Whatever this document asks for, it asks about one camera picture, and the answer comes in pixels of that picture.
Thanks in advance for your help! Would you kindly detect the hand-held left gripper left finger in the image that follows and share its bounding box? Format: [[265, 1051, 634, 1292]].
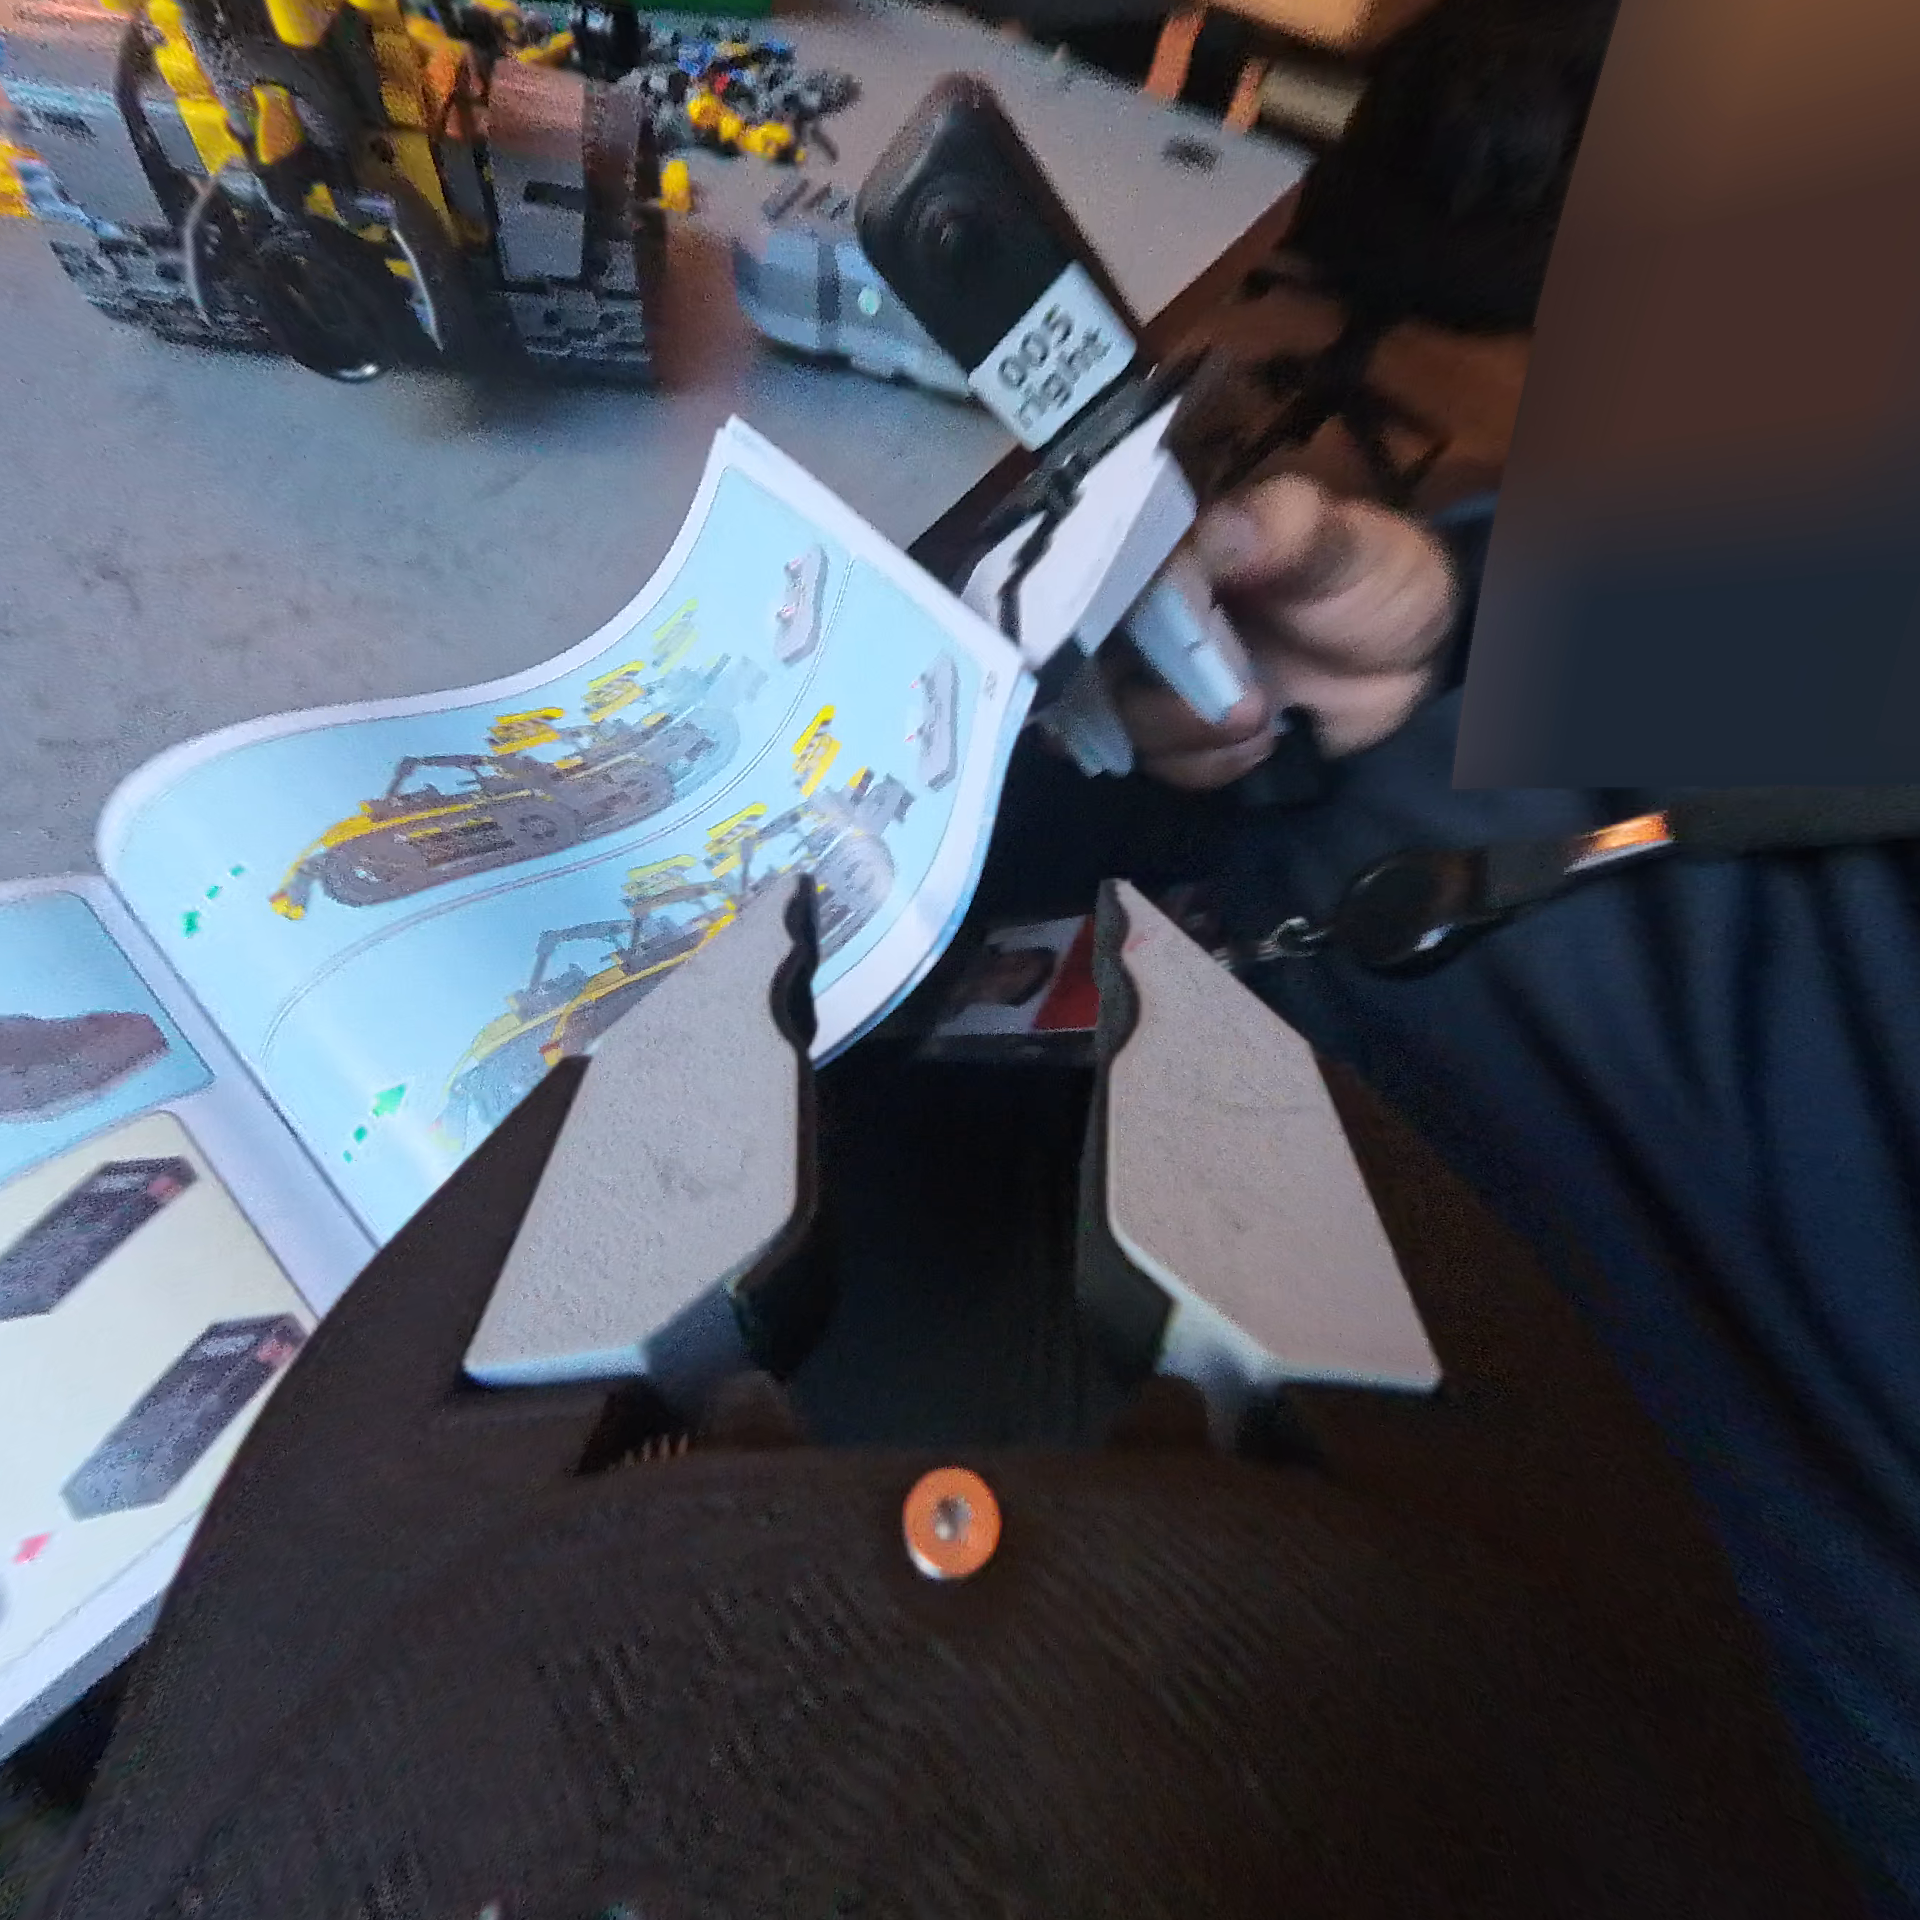
[[461, 874, 824, 1402]]

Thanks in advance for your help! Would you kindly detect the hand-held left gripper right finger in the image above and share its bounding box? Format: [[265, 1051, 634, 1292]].
[[1073, 879, 1444, 1444]]

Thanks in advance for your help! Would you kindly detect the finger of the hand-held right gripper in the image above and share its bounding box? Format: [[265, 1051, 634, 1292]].
[[991, 402, 1205, 671], [958, 498, 1045, 619]]

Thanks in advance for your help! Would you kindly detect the brick model instruction booklet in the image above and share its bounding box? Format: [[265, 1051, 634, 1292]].
[[0, 415, 1040, 1761]]

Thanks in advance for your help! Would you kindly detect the grey desk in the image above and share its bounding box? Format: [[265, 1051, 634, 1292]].
[[0, 0, 1326, 1761]]

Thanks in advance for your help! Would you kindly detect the person's right hand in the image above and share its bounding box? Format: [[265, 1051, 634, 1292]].
[[1106, 477, 1466, 793]]

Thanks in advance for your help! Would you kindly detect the pile of loose brick pieces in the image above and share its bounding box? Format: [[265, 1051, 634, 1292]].
[[510, 28, 864, 170]]

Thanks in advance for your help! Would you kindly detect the wooden chair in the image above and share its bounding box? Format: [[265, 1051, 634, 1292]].
[[1135, 0, 1279, 139]]

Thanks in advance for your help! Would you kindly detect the id badge card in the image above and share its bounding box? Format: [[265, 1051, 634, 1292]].
[[927, 911, 1116, 1055]]

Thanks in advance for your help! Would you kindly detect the person's navy clothing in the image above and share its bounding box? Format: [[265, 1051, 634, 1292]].
[[976, 495, 1920, 1892]]

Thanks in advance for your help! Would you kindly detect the yellow brick excavator model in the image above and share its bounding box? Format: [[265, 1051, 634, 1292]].
[[40, 0, 754, 396]]

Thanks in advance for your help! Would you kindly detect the black lanyard with badge reel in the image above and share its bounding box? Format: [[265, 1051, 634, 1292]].
[[1240, 786, 1920, 974]]

